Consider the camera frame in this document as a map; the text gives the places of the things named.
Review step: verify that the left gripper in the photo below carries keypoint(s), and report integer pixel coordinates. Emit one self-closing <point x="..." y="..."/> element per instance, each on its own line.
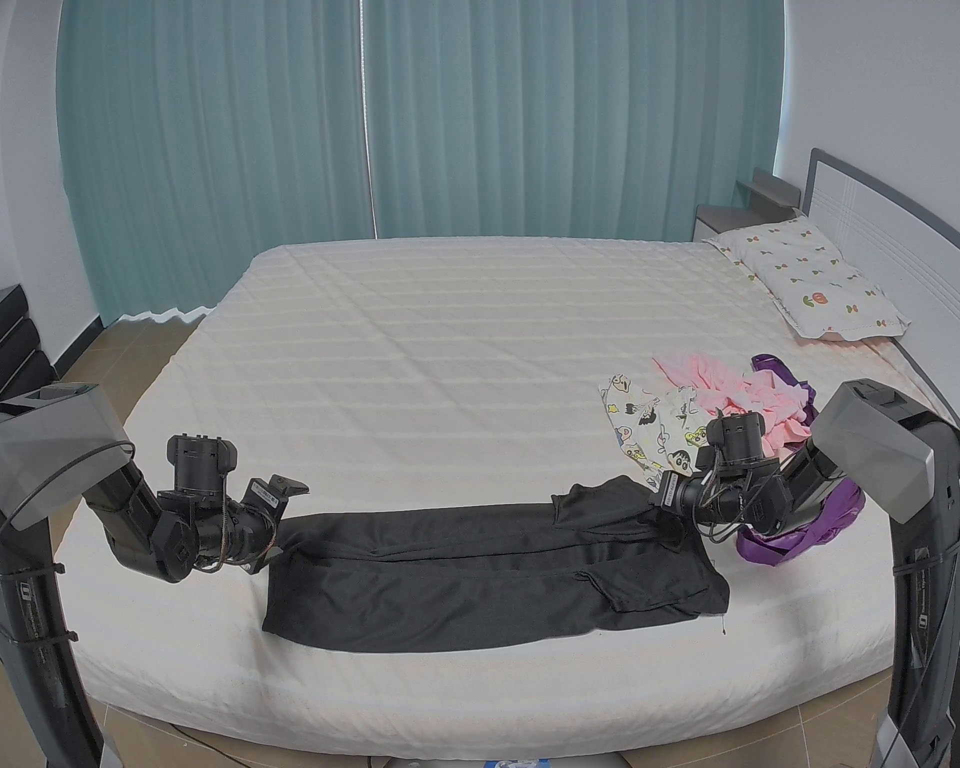
<point x="255" y="536"/>

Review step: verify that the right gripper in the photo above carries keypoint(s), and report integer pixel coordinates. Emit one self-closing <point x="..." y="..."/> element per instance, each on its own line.
<point x="694" y="502"/>

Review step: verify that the black T-shirt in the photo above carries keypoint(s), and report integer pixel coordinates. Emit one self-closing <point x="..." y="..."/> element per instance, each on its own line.
<point x="487" y="577"/>

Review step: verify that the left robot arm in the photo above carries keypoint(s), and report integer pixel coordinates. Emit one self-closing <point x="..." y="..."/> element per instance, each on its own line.
<point x="52" y="442"/>

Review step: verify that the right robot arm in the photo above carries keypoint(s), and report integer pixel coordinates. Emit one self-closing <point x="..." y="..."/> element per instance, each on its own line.
<point x="870" y="450"/>

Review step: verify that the bed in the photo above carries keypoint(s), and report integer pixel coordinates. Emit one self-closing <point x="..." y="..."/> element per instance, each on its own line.
<point x="465" y="330"/>

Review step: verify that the purple garment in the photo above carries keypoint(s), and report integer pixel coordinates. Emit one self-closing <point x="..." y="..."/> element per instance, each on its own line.
<point x="772" y="544"/>

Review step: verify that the white printed pyjama top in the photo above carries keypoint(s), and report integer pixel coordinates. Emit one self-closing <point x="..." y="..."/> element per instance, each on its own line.
<point x="645" y="420"/>

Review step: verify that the pink garment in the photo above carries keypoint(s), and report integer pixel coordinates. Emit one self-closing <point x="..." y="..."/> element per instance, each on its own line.
<point x="750" y="390"/>

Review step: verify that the white printed pillow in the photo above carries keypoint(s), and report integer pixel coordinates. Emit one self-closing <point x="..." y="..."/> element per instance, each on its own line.
<point x="810" y="281"/>

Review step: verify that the grey bedside table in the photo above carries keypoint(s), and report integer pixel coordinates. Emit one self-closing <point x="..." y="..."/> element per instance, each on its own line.
<point x="739" y="210"/>

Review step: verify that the black chest of drawers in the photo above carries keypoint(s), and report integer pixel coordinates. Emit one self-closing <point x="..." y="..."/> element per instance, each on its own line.
<point x="22" y="337"/>

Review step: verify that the blue-green curtain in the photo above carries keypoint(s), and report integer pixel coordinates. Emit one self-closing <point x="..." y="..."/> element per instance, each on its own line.
<point x="570" y="120"/>
<point x="217" y="150"/>

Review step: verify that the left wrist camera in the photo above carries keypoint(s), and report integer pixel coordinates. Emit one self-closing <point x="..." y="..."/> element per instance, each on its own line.
<point x="266" y="495"/>

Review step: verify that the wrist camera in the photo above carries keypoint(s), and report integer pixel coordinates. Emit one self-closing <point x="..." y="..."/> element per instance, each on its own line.
<point x="266" y="495"/>
<point x="664" y="491"/>

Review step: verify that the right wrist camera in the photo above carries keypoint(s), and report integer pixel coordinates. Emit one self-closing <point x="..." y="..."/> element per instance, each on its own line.
<point x="664" y="491"/>

